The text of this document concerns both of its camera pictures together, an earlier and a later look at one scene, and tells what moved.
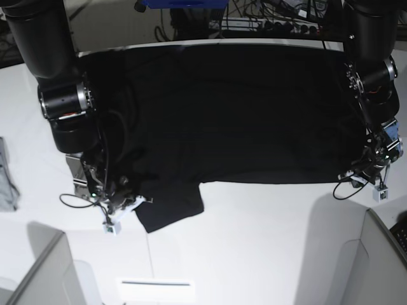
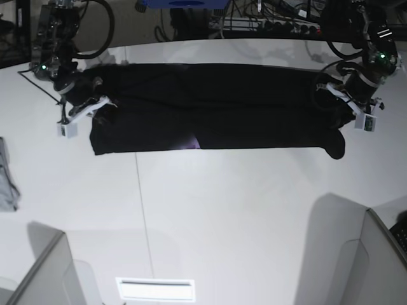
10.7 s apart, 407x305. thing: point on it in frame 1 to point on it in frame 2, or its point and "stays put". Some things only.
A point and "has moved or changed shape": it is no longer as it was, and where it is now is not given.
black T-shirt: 173,116 has moved or changed shape
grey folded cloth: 9,195 stays put
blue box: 186,4 stays put
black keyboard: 399,232 stays put
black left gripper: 119,194 to 77,88
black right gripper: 371,170 to 362,88
